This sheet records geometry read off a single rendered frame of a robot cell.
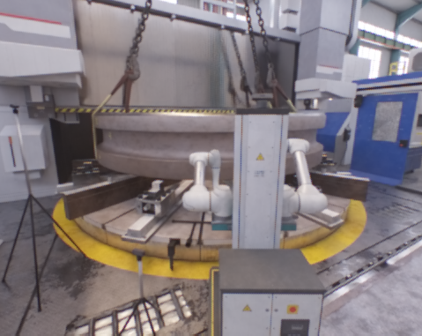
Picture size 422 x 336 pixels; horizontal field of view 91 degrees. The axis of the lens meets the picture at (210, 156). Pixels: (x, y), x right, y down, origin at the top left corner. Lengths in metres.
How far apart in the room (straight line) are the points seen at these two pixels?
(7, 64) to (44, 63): 0.37
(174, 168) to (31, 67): 2.19
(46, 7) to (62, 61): 0.89
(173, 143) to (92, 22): 3.52
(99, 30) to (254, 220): 5.06
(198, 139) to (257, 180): 1.62
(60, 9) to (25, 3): 0.39
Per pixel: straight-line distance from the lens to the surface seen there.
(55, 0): 4.26
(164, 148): 3.11
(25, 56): 3.66
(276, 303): 1.41
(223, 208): 1.63
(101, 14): 5.79
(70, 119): 5.50
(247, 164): 1.43
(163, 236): 2.73
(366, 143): 7.27
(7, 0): 4.30
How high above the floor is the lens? 1.74
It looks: 11 degrees down
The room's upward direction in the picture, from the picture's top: straight up
